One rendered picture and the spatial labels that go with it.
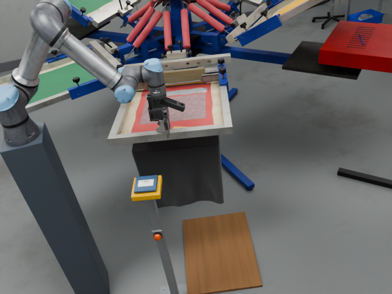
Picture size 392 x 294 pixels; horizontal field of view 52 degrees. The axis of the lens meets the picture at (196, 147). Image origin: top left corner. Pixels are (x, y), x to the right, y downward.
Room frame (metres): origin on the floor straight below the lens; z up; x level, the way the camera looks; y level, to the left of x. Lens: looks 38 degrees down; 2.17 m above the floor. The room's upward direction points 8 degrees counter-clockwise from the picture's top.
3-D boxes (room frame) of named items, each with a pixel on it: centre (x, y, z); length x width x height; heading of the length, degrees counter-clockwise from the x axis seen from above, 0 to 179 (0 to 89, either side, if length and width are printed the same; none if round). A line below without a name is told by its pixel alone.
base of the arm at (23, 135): (1.53, 0.76, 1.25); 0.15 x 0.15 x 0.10
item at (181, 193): (1.61, 0.10, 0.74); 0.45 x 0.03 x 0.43; 85
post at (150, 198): (1.35, 0.25, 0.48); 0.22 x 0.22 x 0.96; 85
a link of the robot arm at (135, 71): (1.57, 0.23, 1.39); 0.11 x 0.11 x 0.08; 82
